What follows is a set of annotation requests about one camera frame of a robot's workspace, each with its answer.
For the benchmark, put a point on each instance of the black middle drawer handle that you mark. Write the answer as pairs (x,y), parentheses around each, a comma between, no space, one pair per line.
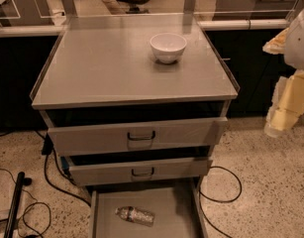
(142,172)

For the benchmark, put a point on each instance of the grey drawer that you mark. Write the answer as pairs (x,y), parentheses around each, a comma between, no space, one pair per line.
(154,209)
(136,166)
(112,138)

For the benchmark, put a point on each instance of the grey metal post right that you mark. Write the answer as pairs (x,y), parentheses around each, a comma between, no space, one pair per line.
(294,12)

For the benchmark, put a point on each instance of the grey bottom drawer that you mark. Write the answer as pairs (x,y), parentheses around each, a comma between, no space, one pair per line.
(154,209)

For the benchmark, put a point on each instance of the black top drawer handle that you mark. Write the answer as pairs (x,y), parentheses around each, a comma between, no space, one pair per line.
(140,137)

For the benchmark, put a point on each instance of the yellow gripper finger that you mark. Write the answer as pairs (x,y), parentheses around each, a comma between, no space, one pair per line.
(276,45)
(287,105)

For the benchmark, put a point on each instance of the clear plastic water bottle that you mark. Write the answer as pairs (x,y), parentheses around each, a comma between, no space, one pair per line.
(135,215)

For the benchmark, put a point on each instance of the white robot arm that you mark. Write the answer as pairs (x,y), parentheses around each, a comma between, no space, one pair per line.
(294,45)

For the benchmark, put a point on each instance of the grey top drawer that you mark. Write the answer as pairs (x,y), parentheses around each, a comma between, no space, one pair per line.
(112,138)

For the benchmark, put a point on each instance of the grey cabinet background left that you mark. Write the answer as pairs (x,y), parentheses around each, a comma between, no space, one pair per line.
(24,13)

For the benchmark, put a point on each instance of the grey metal post left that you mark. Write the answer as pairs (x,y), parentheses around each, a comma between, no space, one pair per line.
(69,7)

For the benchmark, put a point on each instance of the grey drawer cabinet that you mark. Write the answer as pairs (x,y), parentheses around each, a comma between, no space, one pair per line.
(102,71)

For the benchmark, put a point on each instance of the grey desk background right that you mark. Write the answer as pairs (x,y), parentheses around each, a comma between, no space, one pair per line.
(252,9)

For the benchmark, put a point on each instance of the black pole on floor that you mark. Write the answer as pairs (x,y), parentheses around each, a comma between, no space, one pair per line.
(12,215)

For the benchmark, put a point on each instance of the white ceramic bowl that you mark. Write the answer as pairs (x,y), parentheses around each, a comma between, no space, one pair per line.
(168,47)

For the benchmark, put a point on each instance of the clear acrylic barrier panel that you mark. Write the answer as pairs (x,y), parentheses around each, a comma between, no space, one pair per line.
(204,9)

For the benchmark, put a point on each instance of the white ledge rail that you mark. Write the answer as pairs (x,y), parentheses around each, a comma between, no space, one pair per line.
(30,31)

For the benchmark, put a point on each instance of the grey middle drawer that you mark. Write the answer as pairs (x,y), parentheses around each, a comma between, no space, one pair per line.
(136,166)

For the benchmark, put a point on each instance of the black drawer handle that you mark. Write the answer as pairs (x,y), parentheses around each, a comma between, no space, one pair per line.
(142,172)
(140,137)

